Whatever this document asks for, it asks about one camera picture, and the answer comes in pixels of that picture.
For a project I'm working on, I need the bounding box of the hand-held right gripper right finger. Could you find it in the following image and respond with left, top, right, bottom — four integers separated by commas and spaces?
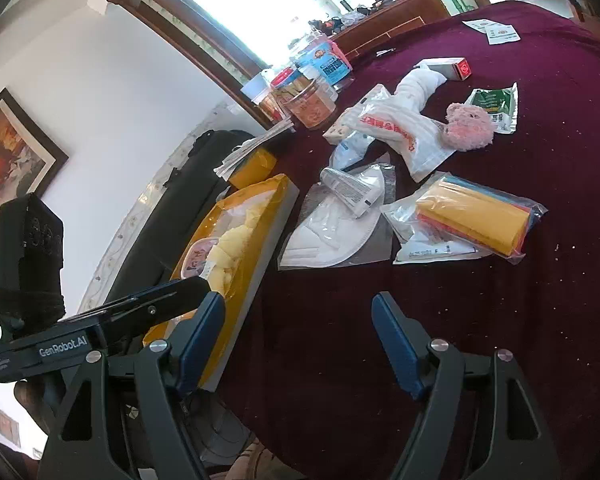
371, 292, 561, 480

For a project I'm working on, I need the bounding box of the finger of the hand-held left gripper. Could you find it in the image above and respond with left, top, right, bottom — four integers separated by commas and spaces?
65, 277, 212, 347

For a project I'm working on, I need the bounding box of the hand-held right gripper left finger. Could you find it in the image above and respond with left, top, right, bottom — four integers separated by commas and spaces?
37, 291, 226, 480

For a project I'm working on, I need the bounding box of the yellow plush cloth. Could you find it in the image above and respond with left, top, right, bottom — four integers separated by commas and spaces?
202, 207, 262, 297

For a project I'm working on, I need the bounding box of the yellow-lined shallow tray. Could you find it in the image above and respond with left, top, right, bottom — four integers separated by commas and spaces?
142, 174, 301, 395

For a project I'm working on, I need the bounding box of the white face mask packet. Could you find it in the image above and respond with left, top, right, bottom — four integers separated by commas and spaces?
277, 164, 397, 272

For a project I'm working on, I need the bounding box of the red print plastic bag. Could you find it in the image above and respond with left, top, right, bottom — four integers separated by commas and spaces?
337, 85, 459, 184

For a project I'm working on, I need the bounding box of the pink plush toy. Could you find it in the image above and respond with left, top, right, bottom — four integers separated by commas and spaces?
440, 102, 497, 152

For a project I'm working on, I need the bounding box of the pink round packet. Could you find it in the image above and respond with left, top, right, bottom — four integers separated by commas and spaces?
180, 239, 222, 282

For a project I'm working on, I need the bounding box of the black bag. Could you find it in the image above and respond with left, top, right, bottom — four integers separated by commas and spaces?
87, 130, 256, 311

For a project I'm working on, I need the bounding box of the framed painting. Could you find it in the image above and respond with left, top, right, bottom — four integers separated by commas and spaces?
0, 87, 70, 311

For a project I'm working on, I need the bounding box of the maroon tablecloth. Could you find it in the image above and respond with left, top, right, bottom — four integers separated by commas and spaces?
215, 0, 600, 480

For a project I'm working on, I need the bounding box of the coloured paper packet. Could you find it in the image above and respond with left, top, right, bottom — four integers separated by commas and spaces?
381, 171, 549, 266

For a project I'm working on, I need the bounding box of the white cream tube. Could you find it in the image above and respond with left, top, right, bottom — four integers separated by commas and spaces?
320, 167, 376, 219

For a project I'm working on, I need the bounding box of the stack of papers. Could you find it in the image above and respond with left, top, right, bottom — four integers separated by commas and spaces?
214, 121, 296, 181

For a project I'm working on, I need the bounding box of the clear plastic packet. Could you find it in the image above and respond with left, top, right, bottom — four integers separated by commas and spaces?
329, 135, 378, 172

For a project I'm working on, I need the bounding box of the small patterned box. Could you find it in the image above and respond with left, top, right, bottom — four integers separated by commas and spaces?
323, 119, 357, 144

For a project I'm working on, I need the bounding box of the white lidded jar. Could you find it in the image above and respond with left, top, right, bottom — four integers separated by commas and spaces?
241, 74, 274, 107

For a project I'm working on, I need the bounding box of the orange snack jar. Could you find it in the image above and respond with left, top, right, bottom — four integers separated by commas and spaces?
285, 80, 339, 129

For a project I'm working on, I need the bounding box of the red lid snack jar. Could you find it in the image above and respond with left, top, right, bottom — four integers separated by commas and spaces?
269, 67, 311, 111

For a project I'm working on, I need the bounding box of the rolled white sock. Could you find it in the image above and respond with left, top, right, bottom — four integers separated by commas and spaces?
394, 62, 448, 118

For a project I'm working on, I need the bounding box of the green and white packet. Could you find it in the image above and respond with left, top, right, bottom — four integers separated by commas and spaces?
462, 82, 519, 134

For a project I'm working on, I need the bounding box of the red and white box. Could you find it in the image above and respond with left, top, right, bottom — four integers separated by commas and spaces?
420, 57, 471, 82

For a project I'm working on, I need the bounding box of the blue label snack tub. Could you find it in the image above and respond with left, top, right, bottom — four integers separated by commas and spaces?
295, 37, 354, 87

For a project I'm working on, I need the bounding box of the wooden sideboard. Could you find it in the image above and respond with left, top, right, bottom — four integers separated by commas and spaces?
330, 0, 451, 61

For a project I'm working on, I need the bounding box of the white printed card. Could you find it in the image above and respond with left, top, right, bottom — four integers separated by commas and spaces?
462, 19, 502, 34
485, 24, 522, 46

